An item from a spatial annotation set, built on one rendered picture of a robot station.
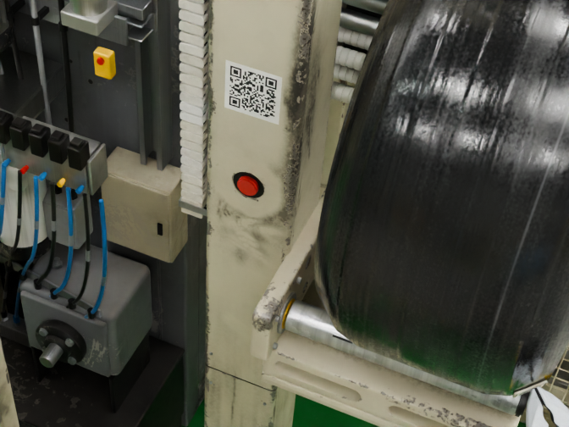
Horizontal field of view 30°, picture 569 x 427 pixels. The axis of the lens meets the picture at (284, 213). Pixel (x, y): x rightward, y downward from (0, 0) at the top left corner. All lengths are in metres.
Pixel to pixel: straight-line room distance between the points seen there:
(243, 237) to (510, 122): 0.55
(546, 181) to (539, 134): 0.05
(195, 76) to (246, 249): 0.28
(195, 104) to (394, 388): 0.47
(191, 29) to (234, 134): 0.15
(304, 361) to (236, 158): 0.30
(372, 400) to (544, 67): 0.59
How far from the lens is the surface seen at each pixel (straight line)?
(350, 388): 1.52
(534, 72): 1.08
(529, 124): 1.06
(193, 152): 1.45
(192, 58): 1.35
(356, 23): 1.70
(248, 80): 1.31
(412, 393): 1.47
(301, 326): 1.46
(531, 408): 1.28
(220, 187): 1.45
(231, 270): 1.56
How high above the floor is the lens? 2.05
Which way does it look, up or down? 45 degrees down
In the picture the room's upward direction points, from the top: 5 degrees clockwise
